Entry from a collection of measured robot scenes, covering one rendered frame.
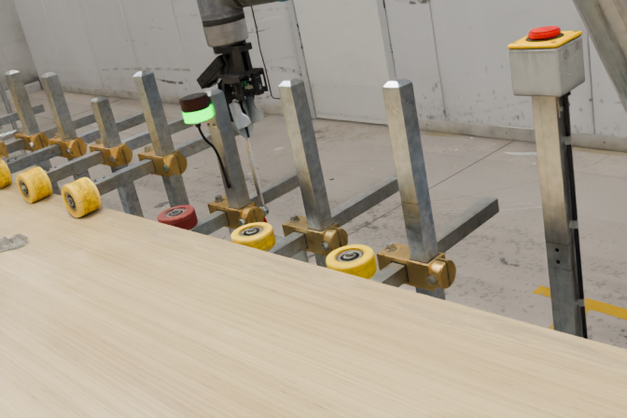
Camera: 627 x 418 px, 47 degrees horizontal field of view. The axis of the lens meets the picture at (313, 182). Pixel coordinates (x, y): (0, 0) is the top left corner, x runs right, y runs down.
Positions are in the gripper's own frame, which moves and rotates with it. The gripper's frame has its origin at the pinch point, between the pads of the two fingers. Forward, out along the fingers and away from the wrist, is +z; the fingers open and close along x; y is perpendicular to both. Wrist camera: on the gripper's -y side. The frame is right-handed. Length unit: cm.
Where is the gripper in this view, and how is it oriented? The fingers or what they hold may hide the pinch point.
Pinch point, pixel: (244, 132)
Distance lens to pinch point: 163.0
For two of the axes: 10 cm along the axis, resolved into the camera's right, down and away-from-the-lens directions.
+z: 2.0, 9.2, 3.3
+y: 7.0, 1.0, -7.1
